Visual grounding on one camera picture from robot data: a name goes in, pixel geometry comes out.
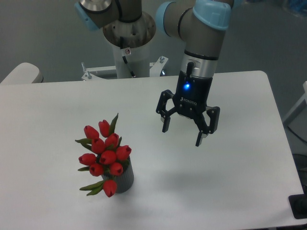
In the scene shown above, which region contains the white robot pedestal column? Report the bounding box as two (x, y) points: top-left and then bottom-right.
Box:
(103, 11), (156, 79)

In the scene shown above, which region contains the white chair on left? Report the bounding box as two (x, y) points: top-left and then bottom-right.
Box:
(0, 62), (44, 85)

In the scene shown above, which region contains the red tulip bouquet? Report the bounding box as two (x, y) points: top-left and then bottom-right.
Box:
(76, 115), (132, 196)

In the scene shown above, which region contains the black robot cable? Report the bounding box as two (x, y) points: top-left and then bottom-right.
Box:
(119, 36), (137, 79)

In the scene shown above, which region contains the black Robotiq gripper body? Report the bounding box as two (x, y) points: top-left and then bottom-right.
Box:
(175, 71), (213, 119)

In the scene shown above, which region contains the grey ribbed vase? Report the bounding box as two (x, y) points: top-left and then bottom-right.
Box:
(101, 157), (134, 197)

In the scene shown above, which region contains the white pedestal base frame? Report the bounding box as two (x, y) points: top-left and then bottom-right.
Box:
(81, 56), (170, 81)

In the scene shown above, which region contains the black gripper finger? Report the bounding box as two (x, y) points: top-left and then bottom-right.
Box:
(193, 106), (220, 147)
(156, 90), (176, 133)

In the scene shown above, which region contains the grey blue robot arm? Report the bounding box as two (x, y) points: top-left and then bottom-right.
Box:
(74, 0), (239, 146)

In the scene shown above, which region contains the black object at table edge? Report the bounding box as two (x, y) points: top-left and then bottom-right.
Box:
(288, 194), (307, 219)

